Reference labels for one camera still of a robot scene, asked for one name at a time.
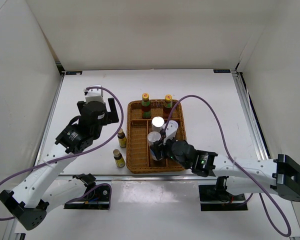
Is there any white spice jar silver lid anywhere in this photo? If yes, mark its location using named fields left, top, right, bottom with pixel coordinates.
left=151, top=116, right=165, bottom=133
left=147, top=131, right=163, bottom=161

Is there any small yellow bottle tan cap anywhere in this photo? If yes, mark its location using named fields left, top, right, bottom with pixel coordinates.
left=117, top=128, right=127, bottom=148
left=113, top=149, right=126, bottom=168

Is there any red sauce bottle yellow cap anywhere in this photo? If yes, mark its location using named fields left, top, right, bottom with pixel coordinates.
left=141, top=92, right=151, bottom=119
left=163, top=94, right=173, bottom=119

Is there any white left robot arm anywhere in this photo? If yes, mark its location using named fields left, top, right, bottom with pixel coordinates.
left=0, top=97, right=123, bottom=231

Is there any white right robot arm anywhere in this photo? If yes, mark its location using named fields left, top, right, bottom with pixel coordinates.
left=149, top=138, right=300, bottom=202

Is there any brown wicker divided basket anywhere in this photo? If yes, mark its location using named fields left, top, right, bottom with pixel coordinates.
left=126, top=99, right=187, bottom=174

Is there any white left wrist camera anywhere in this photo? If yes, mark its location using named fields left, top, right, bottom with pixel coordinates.
left=83, top=88, right=104, bottom=104

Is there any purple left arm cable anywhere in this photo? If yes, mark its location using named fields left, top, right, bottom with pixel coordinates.
left=0, top=86, right=124, bottom=222

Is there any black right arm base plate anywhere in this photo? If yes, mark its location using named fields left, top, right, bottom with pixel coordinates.
left=198, top=185, right=248, bottom=212

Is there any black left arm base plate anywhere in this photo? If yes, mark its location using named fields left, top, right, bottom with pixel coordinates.
left=63, top=183, right=112, bottom=210

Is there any aluminium frame rail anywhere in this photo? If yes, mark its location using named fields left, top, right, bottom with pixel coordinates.
left=2, top=61, right=66, bottom=240

